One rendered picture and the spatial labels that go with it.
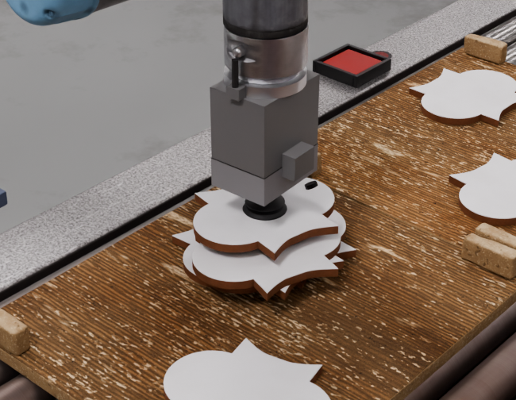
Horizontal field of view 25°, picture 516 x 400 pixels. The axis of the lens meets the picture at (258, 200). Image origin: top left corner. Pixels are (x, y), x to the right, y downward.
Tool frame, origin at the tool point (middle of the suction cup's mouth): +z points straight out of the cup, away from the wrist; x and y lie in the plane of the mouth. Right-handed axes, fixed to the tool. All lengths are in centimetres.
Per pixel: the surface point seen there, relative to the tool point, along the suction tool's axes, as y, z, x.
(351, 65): 43.7, 5.5, 19.0
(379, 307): 0.3, 4.7, -13.4
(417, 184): 21.7, 4.7, -4.7
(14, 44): 154, 99, 223
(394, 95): 38.5, 4.7, 8.9
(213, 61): 184, 99, 162
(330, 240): 1.7, 0.7, -6.7
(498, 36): 67, 7, 9
